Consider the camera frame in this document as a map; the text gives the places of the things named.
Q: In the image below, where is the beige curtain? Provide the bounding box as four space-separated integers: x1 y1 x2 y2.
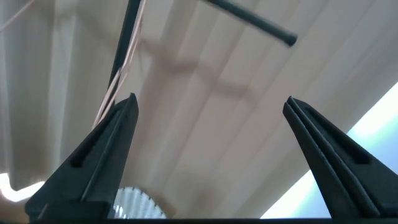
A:
0 0 398 219

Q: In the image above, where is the black clothes rack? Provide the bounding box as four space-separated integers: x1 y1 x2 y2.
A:
107 0 299 105

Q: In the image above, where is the white laundry basket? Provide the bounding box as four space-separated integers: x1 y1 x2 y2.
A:
112 186 167 220

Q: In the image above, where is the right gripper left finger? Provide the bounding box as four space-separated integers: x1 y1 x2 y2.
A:
24 92 140 220

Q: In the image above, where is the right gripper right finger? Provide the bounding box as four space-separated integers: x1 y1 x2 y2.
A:
282 95 398 218

